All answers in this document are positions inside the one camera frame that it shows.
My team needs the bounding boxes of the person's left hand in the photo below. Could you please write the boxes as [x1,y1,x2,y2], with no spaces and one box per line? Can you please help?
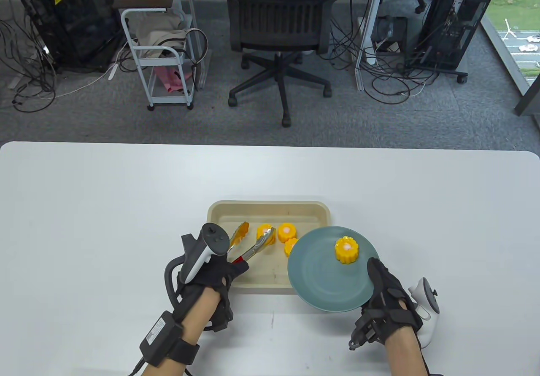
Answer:
[176,255,250,309]

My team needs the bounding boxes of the person's right hand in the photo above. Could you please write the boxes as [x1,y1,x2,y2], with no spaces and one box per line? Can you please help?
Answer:
[348,257,424,350]

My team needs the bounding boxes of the red-handled metal kitchen tongs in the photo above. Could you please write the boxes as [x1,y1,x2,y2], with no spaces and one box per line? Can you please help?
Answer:
[227,221,277,264]

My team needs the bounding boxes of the teal round plate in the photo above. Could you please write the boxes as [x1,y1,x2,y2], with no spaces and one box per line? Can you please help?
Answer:
[287,226,380,312]

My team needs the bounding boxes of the person's right forearm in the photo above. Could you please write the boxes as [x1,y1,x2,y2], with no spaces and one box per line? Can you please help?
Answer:
[385,325,429,376]

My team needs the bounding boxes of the person's left forearm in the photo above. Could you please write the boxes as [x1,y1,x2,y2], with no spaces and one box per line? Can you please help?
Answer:
[141,287,221,376]

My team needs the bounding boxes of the black and white left controller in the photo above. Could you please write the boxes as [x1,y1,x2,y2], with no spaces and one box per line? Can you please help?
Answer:
[181,223,230,285]

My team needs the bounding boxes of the black and white controller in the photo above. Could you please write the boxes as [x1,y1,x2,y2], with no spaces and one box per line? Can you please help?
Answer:
[181,223,230,285]
[407,277,441,348]

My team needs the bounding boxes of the black and white right controller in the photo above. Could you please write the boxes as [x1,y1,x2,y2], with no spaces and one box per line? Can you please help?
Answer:
[407,277,441,348]

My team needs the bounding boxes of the beige plastic tray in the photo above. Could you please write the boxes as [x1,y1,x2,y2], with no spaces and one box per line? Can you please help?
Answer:
[207,200,332,295]

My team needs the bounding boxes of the pink bag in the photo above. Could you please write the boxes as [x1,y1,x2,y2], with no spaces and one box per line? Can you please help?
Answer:
[153,65,186,94]

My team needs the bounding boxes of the white rolling cart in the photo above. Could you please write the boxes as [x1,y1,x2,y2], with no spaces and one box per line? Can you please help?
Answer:
[121,8,199,111]

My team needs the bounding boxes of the beige cloth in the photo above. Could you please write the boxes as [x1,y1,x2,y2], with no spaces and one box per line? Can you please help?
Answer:
[136,15,188,50]

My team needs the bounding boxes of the black mesh office chair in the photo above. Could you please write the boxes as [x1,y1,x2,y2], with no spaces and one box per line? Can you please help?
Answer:
[221,0,341,128]

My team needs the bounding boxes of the small black equipment box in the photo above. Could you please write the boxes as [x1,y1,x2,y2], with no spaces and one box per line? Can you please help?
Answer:
[373,16,409,52]

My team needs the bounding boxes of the white metal desk leg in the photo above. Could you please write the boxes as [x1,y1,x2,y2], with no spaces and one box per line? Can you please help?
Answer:
[354,0,389,92]

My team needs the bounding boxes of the black computer tower on stand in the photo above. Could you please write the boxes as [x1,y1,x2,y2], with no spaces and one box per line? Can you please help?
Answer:
[405,0,496,83]

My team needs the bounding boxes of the black computer tower yellow sticker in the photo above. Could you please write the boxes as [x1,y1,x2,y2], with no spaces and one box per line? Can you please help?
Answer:
[13,0,123,73]

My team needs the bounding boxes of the grey left glove cable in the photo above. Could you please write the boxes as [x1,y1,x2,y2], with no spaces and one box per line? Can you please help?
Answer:
[164,255,188,309]

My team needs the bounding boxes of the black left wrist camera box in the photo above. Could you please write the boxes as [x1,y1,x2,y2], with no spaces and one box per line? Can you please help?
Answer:
[139,311,185,367]

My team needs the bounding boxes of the tangle of black floor cables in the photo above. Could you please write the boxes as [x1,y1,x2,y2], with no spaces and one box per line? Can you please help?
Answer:
[329,13,441,105]
[0,18,57,113]

